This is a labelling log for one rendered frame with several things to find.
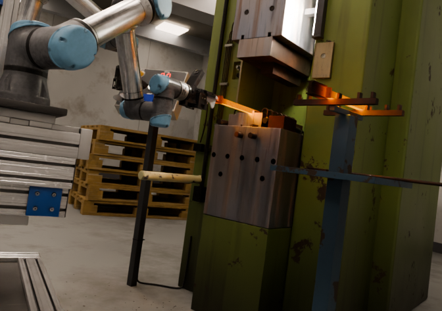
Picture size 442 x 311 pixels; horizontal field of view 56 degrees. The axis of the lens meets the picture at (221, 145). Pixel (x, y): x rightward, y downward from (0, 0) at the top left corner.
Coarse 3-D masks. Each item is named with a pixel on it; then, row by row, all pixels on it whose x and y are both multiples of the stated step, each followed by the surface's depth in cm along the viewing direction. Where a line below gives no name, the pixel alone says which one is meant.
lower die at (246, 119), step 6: (234, 114) 208; (240, 114) 205; (246, 114) 203; (252, 114) 201; (258, 114) 199; (264, 114) 199; (228, 120) 210; (234, 120) 207; (240, 120) 205; (246, 120) 203; (252, 120) 201; (258, 120) 198; (258, 126) 198; (264, 126) 200; (300, 126) 228
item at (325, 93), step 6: (312, 84) 133; (318, 84) 135; (312, 90) 134; (318, 90) 136; (324, 90) 138; (330, 90) 138; (312, 96) 137; (318, 96) 135; (324, 96) 138; (330, 96) 138; (336, 96) 142; (342, 96) 145; (354, 108) 156; (360, 108) 154
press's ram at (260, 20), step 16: (240, 0) 214; (256, 0) 208; (272, 0) 202; (288, 0) 198; (304, 0) 210; (240, 16) 213; (256, 16) 206; (272, 16) 200; (288, 16) 199; (304, 16) 212; (240, 32) 211; (256, 32) 205; (272, 32) 199; (288, 32) 201; (304, 32) 213; (304, 48) 214
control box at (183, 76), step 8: (144, 72) 231; (152, 72) 231; (160, 72) 229; (168, 72) 229; (176, 72) 228; (184, 72) 227; (144, 80) 228; (184, 80) 224; (176, 104) 216; (176, 112) 217
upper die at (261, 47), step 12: (240, 48) 210; (252, 48) 206; (264, 48) 201; (276, 48) 203; (288, 48) 211; (252, 60) 213; (264, 60) 210; (276, 60) 207; (288, 60) 212; (300, 60) 222; (300, 72) 224
